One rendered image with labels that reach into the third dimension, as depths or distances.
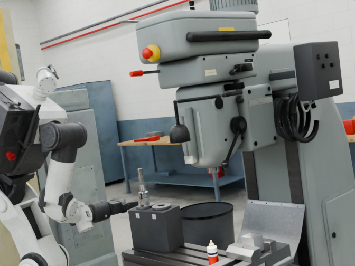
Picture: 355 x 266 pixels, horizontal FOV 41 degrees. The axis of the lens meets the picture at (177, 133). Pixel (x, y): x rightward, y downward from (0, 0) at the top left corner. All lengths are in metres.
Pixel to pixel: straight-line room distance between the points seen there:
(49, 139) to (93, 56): 8.27
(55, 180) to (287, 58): 1.09
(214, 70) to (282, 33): 4.98
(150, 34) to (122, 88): 7.55
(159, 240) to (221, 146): 0.63
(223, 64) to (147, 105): 6.98
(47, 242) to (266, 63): 1.15
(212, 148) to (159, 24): 0.49
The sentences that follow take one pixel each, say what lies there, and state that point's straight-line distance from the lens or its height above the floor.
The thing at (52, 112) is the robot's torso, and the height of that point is 1.60.
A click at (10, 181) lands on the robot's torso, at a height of 1.36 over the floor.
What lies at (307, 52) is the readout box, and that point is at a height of 1.69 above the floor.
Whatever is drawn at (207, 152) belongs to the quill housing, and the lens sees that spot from 1.78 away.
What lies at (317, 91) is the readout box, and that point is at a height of 1.55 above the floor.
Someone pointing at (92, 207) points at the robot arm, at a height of 1.17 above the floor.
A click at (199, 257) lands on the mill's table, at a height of 0.90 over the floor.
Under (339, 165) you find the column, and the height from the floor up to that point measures 1.18.
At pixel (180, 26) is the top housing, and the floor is 1.83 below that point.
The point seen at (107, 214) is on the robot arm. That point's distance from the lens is 2.15.
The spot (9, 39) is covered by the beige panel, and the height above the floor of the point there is 2.09.
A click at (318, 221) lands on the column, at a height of 0.98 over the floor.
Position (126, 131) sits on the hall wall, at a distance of 9.33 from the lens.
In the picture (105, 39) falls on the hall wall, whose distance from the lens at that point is 9.58.
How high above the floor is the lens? 1.61
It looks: 5 degrees down
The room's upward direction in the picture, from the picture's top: 8 degrees counter-clockwise
